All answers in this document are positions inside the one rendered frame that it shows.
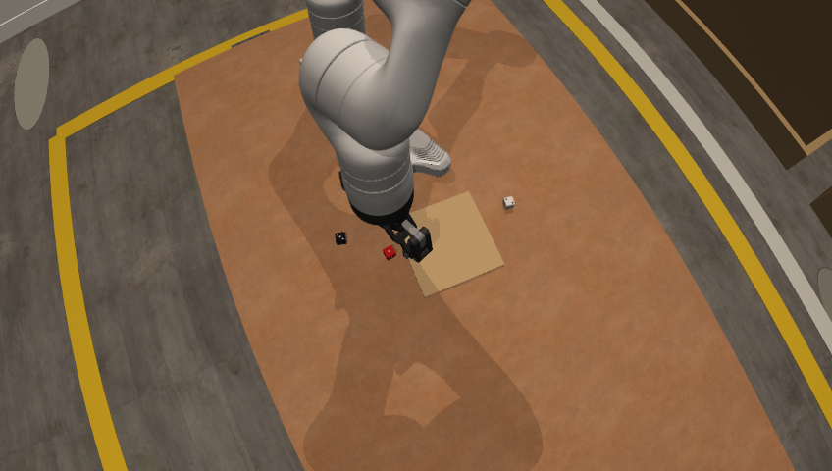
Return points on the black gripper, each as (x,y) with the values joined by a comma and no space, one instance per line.
(418,246)

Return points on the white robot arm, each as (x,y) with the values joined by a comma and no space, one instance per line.
(378,98)

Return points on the tan square mat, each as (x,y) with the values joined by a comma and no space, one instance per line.
(463,247)

